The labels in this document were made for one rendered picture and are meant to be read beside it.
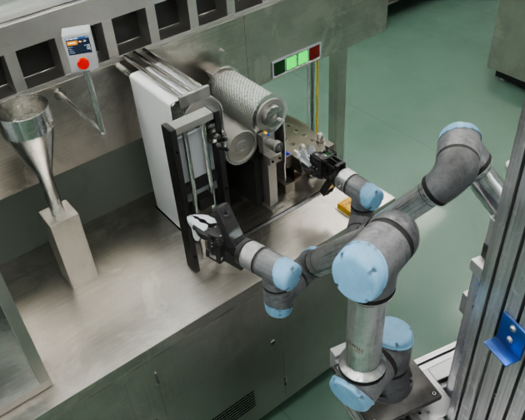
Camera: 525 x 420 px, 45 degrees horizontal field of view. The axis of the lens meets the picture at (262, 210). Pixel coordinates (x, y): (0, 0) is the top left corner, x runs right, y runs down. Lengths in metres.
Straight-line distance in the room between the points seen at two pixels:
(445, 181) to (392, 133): 2.55
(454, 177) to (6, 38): 1.27
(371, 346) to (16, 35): 1.27
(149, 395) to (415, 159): 2.50
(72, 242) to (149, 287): 0.28
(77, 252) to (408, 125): 2.83
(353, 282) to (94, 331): 0.92
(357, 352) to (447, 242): 2.04
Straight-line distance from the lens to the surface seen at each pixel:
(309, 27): 2.54
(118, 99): 2.14
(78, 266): 2.04
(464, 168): 1.72
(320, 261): 1.60
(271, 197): 2.21
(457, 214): 3.66
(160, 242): 2.17
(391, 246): 1.30
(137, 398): 2.05
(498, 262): 1.44
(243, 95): 2.10
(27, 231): 2.24
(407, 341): 1.67
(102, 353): 1.90
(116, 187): 2.30
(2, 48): 1.95
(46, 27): 1.97
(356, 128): 4.28
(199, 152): 1.83
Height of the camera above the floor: 2.35
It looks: 40 degrees down
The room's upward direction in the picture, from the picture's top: 4 degrees counter-clockwise
